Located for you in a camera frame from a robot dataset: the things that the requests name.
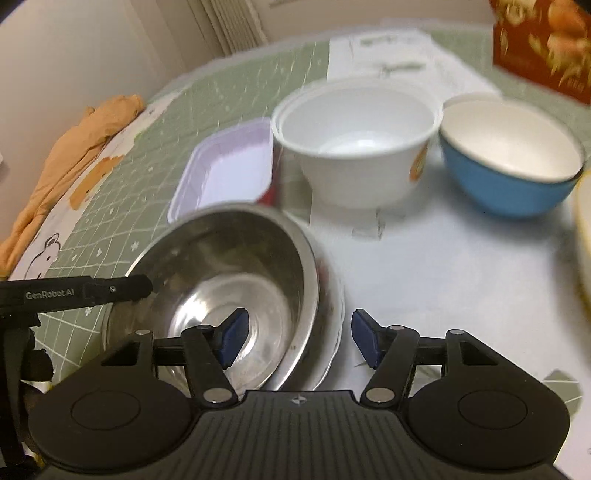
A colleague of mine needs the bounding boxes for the white floral plate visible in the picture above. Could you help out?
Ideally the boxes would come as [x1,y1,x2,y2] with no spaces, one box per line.
[264,259,346,391]

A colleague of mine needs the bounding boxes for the stainless steel bowl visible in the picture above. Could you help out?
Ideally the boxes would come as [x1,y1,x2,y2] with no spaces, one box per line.
[101,203,321,394]

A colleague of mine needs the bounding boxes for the lilac rectangular plastic tray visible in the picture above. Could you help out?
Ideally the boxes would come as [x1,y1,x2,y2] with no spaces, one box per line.
[167,117,276,224]

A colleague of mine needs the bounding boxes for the white disposable plastic bowl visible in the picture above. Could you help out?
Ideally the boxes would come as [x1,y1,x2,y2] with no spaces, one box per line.
[271,78,443,210]

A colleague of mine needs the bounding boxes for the blue enamel bowl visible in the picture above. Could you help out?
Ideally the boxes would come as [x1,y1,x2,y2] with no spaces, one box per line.
[440,94,585,219]

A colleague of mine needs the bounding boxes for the white yellow-rimmed ceramic bowl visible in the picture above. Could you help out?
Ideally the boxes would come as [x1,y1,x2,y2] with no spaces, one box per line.
[573,171,591,304]

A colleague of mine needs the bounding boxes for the cartoon print bedsheet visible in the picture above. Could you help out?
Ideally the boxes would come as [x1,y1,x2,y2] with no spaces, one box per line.
[7,92,180,280]

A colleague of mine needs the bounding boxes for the white deer table runner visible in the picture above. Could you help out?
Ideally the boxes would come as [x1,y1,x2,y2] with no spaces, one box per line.
[271,28,585,416]

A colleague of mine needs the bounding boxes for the green checked tablecloth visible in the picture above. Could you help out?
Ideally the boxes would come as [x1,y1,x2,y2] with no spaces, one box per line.
[35,24,590,382]

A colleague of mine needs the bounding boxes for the orange cloth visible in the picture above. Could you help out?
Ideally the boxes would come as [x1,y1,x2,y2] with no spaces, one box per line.
[1,94,145,281]

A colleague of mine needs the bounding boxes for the beige curtain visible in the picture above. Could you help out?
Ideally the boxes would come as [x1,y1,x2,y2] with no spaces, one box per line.
[188,0,269,56]

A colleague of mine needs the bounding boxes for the red quail eggs bag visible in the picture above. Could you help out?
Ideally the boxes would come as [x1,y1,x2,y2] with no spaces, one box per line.
[489,0,590,105]

